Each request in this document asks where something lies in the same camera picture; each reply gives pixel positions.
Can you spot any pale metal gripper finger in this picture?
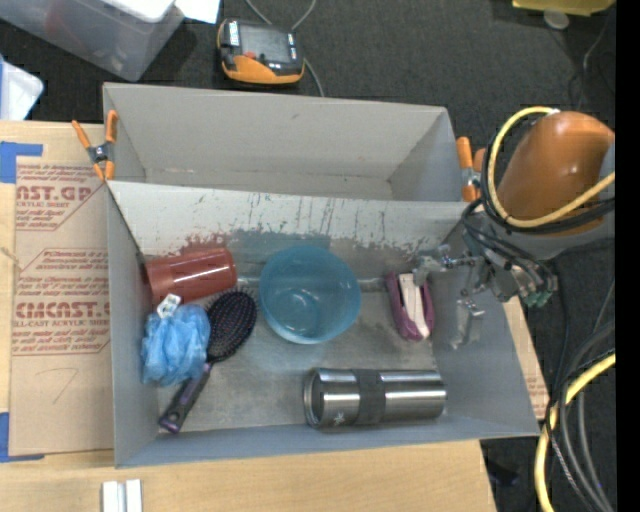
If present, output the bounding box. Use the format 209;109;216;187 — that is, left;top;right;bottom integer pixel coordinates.
449;298;486;351
413;244;480;287

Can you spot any purple and white stapler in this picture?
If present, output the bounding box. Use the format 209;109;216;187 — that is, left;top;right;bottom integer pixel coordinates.
383;269;436;343

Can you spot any steel tumbler with black band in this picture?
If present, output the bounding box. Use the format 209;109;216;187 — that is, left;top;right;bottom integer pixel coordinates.
301;367;448;431

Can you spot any blue plastic bowl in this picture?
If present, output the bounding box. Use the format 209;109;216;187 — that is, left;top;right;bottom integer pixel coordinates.
258;244;363;346

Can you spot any grey metal bin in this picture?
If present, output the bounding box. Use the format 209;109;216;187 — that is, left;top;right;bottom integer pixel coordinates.
102;82;544;470

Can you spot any red-brown plastic cup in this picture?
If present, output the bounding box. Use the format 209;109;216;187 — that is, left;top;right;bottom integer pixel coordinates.
144;247;239;307

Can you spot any blue mesh bath sponge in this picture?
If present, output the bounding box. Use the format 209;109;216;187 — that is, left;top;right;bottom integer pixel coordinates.
139;293;212;388

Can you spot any black hairbrush purple handle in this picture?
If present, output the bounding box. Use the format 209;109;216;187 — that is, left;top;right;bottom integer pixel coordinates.
157;290;259;435

